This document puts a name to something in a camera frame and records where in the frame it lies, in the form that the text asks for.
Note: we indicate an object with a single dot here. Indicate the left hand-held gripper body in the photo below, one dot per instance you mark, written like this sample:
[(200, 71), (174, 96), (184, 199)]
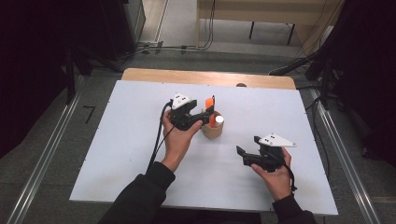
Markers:
[(182, 116)]

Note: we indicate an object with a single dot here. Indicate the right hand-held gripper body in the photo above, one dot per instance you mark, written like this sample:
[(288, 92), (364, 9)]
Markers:
[(272, 155)]

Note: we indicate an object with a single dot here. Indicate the orange highlighter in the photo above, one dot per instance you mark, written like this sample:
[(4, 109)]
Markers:
[(209, 104)]

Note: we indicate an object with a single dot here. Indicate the white marker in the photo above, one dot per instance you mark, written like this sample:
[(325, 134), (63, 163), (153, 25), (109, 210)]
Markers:
[(219, 119)]

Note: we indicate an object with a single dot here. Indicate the tan bear pen holder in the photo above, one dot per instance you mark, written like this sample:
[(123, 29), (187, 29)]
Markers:
[(213, 132)]

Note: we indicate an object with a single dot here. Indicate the person's left hand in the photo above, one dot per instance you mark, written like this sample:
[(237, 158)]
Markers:
[(177, 143)]

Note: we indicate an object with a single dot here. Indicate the person's right hand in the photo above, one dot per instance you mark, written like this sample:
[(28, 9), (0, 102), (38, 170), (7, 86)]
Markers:
[(278, 182)]

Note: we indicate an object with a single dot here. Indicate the wooden table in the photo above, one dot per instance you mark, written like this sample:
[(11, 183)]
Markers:
[(202, 77)]

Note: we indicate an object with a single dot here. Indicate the dark round table grommet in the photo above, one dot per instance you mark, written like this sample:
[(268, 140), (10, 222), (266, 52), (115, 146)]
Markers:
[(241, 85)]

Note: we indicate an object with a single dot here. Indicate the black power strip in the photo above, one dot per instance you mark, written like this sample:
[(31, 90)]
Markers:
[(289, 67)]

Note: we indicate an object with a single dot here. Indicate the beige desk with black legs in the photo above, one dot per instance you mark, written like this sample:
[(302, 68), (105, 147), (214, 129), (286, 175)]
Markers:
[(264, 12)]

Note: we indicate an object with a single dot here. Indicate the grey cabinet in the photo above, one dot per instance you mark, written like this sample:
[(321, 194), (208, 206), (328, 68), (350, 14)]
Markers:
[(135, 18)]

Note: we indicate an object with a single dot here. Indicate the black curtain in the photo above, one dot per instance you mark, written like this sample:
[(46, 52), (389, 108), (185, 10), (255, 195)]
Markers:
[(367, 77), (34, 62)]

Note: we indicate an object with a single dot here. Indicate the metal floor rail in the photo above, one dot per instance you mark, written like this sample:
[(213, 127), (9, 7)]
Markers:
[(46, 152), (345, 161)]

